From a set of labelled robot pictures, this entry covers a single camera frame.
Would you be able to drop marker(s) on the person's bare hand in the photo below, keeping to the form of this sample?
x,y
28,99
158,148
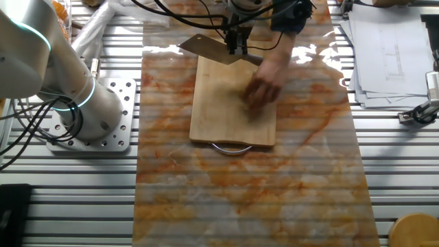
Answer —
x,y
264,87

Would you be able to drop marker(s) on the orange fruit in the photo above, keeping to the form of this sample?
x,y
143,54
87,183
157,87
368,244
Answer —
x,y
61,17

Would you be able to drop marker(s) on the clear plastic fruit tray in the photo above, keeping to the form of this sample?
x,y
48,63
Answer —
x,y
68,20

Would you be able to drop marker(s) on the black box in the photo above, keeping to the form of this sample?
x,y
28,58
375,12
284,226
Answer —
x,y
13,216

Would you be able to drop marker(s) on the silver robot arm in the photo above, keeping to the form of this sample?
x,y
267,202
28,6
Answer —
x,y
31,61

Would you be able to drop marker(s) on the clear plastic bag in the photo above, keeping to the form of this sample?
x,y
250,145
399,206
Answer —
x,y
92,31

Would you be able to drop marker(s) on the steel cleaver knife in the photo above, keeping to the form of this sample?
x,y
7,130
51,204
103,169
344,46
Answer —
x,y
205,48

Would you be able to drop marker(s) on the forearm in dark sleeve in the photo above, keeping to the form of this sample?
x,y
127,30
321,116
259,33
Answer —
x,y
284,44

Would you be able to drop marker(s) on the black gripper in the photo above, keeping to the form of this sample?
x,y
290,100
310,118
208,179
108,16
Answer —
x,y
238,34

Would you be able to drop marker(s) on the wooden cutting board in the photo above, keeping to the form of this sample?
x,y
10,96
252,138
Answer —
x,y
219,113

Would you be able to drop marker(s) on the orange marble pattern mat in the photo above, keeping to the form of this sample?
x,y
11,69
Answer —
x,y
240,188

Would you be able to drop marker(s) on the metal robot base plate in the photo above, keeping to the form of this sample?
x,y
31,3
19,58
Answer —
x,y
123,113

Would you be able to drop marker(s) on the stack of white papers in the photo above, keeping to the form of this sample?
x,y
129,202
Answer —
x,y
387,51

